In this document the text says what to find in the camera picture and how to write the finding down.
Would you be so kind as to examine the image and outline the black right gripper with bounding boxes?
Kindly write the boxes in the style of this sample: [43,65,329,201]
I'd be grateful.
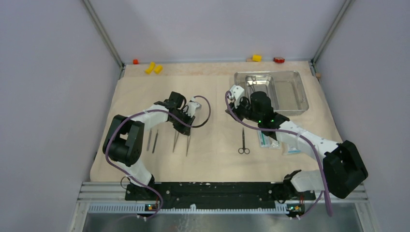
[226,96,262,123]

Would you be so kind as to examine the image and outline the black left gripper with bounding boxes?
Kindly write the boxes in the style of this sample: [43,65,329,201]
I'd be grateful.
[170,109,195,136]

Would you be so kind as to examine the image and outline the beige wrapping cloth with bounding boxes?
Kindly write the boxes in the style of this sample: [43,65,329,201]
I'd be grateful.
[89,66,356,184]

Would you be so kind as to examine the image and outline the steel tweezers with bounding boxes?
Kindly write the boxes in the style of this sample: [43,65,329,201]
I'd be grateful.
[172,131,179,153]
[186,135,191,157]

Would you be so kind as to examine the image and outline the small steel instrument tray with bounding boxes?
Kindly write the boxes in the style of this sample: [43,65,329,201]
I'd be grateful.
[245,74,279,111]

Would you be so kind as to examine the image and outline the steel forceps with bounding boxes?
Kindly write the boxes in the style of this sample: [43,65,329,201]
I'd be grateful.
[249,76,257,92]

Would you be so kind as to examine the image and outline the teal white sterile packet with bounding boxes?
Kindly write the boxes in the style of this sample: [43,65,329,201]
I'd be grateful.
[257,130,271,148]

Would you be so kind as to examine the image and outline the large steel tray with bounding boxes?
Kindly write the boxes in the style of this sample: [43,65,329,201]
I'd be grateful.
[234,71,309,116]

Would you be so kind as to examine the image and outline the blue white sterile pouch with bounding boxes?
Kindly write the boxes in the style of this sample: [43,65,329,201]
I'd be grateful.
[283,143,301,155]

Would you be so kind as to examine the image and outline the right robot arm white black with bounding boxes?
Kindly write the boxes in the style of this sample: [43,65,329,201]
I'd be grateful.
[225,91,368,199]

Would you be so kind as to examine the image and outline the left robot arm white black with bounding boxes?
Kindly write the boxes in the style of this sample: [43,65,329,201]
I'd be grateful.
[102,92,202,200]

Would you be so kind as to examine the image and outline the yellow block at back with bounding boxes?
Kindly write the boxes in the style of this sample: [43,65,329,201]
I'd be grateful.
[251,54,262,62]

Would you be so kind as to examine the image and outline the red object at back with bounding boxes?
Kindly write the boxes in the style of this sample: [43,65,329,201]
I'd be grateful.
[273,57,285,63]

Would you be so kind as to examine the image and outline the yellow block left two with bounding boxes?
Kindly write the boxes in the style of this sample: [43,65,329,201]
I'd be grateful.
[153,65,163,74]

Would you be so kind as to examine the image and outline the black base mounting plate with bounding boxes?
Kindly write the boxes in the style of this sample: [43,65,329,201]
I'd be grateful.
[125,182,316,209]

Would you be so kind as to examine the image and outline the yellow block left one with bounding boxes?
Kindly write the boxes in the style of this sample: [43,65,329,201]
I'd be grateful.
[145,62,156,74]

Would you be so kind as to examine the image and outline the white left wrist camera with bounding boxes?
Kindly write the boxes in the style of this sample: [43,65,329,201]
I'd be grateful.
[186,97,202,117]

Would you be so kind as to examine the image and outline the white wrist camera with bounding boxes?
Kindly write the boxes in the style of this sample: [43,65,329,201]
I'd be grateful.
[228,85,245,107]
[186,97,202,117]

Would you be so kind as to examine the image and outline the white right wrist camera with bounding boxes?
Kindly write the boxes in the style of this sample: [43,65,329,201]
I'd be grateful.
[228,85,245,107]

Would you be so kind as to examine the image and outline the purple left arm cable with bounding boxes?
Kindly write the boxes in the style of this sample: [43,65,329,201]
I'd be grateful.
[104,95,212,221]

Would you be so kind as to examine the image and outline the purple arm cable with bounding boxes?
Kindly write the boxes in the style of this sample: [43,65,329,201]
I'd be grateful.
[224,90,334,219]
[104,95,212,221]

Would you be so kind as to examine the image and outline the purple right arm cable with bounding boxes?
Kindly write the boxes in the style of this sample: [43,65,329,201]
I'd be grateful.
[224,90,334,219]

